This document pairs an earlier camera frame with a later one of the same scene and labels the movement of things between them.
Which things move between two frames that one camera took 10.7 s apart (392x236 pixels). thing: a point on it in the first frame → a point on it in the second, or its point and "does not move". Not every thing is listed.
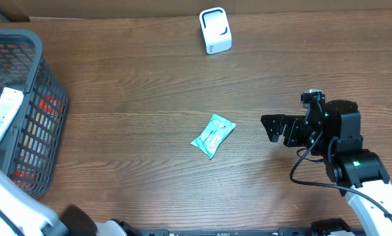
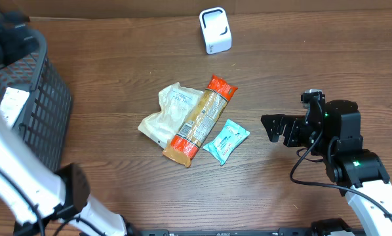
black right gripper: (294, 123) does not move
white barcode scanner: (215, 30) does not move
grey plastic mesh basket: (15, 60) does not move
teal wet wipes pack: (217, 130) → (230, 136)
